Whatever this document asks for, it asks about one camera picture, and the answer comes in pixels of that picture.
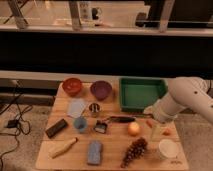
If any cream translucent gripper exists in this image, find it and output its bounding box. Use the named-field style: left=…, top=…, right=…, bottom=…
left=143, top=106, right=171, bottom=140

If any black board eraser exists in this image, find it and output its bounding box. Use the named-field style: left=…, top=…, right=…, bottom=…
left=45, top=119, right=68, bottom=138

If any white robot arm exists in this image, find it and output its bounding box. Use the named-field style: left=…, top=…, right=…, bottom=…
left=144, top=77, right=213, bottom=138

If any green plastic tray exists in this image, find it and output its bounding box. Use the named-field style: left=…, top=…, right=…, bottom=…
left=119, top=78, right=167, bottom=112

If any orange carrot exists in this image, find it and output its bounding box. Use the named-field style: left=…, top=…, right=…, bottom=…
left=146, top=119, right=172, bottom=137

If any yellow orange apple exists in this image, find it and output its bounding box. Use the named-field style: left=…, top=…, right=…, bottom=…
left=127, top=122, right=140, bottom=136

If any white round container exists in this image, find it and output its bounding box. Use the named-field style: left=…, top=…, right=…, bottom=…
left=157, top=139, right=179, bottom=160

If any brown grape bunch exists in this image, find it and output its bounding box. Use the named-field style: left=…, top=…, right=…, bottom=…
left=120, top=137, right=148, bottom=168

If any purple bowl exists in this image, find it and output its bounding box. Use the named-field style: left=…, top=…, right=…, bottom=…
left=90, top=80, right=112, bottom=100

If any small metal cup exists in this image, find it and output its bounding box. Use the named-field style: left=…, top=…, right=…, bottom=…
left=89, top=103, right=101, bottom=117

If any wooden board table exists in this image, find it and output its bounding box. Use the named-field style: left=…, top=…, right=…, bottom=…
left=36, top=88, right=189, bottom=171

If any blue sponge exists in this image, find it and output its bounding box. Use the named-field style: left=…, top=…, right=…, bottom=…
left=87, top=140, right=103, bottom=165

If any blue cup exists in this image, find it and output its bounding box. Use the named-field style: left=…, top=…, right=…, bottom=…
left=73, top=117, right=88, bottom=133

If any red bowl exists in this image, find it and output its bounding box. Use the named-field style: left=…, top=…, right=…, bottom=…
left=62, top=78, right=82, bottom=96

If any black power adapter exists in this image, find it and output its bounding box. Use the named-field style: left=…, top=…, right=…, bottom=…
left=7, top=120, right=19, bottom=128

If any black floor cable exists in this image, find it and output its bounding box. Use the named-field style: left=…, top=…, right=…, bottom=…
left=0, top=81, right=34, bottom=171

